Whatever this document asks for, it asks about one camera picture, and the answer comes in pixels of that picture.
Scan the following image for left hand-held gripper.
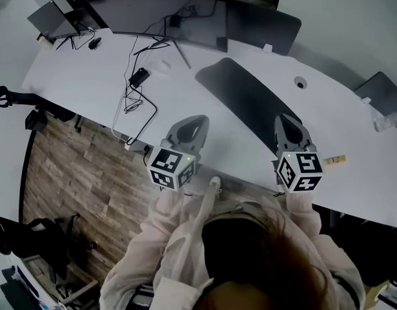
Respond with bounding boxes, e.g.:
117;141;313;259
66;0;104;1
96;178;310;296
146;114;210;192

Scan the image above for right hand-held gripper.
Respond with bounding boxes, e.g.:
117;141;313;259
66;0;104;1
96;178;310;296
271;113;325;194

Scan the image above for dark grey desk mat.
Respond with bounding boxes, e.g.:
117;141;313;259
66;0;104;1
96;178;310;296
195;57;304;152

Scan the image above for person's right forearm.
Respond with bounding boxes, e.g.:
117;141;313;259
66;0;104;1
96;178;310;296
283;191;322;240

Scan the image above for person's left forearm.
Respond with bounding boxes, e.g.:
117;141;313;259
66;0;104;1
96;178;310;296
140;184;194;248

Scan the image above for dark grey desk divider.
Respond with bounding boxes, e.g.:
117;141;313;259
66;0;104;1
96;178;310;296
226;2;303;56
354;71;397;116

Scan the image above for yellow packet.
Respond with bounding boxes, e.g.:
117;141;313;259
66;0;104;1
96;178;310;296
323;154;347;165

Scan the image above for white power strip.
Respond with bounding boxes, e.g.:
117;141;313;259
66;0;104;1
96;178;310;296
124;141;148;152

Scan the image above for black power adapter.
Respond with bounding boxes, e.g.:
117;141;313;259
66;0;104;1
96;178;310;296
128;67;151;87

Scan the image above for black monitor stand legs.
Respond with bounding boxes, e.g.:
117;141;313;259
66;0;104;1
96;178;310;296
132;36;192;70

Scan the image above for clear plastic water bottle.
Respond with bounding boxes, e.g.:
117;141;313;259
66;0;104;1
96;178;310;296
373;111;397;133

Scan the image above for large curved monitor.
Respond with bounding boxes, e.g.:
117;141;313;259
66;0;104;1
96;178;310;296
78;0;230;53

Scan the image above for person's cream jacket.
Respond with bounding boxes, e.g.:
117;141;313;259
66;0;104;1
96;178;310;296
99;176;367;310

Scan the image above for black office chair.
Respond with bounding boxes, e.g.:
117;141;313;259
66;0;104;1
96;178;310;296
0;85;85;134
0;213;99;305

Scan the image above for small black monitor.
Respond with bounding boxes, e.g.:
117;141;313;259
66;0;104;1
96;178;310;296
26;0;96;42

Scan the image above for black adapter cable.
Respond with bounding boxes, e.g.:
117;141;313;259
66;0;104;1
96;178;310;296
123;84;159;147

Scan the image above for white cable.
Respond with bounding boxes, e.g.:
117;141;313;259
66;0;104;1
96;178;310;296
111;88;132;143

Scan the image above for thin black monitor cable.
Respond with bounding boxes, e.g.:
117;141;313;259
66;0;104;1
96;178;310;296
123;32;174;81

